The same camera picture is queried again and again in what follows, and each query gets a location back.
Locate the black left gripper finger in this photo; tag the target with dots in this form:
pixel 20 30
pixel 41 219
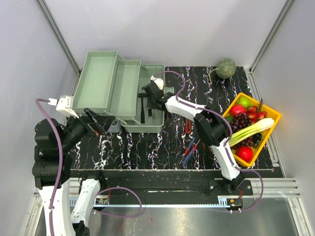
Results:
pixel 108 124
pixel 91 114

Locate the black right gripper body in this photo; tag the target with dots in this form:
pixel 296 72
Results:
pixel 150 103

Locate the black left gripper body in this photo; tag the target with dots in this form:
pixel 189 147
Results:
pixel 90 128

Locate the black rubber mallet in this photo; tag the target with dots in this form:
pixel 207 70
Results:
pixel 142 114

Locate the clear and green toolbox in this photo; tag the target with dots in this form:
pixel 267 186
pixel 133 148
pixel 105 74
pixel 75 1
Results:
pixel 109 85

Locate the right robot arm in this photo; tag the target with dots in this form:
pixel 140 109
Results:
pixel 213 130

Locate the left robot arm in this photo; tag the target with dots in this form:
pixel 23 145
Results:
pixel 55 137

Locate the green netted melon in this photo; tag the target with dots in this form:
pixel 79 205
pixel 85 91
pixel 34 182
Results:
pixel 225 69

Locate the dark green lime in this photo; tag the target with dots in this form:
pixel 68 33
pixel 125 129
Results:
pixel 229 118

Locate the red apple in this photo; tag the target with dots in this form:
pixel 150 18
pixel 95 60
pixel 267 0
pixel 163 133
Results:
pixel 237 109

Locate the purple grape bunch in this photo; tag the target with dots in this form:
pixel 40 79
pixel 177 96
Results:
pixel 242 120

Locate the small red apples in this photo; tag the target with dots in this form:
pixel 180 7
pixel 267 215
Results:
pixel 257 113

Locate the red pomegranate fruit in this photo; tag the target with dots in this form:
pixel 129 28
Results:
pixel 245 153

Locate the dark blue grape bunch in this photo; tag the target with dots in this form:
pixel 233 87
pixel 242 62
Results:
pixel 252 141

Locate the green celery stalk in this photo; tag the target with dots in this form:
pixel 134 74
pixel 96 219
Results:
pixel 261 125

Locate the yellow plastic bin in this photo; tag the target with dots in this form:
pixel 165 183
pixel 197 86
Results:
pixel 271 114

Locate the blue handled screwdriver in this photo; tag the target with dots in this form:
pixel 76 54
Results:
pixel 187 149

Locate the red handled screwdriver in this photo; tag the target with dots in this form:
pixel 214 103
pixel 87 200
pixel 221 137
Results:
pixel 194 145

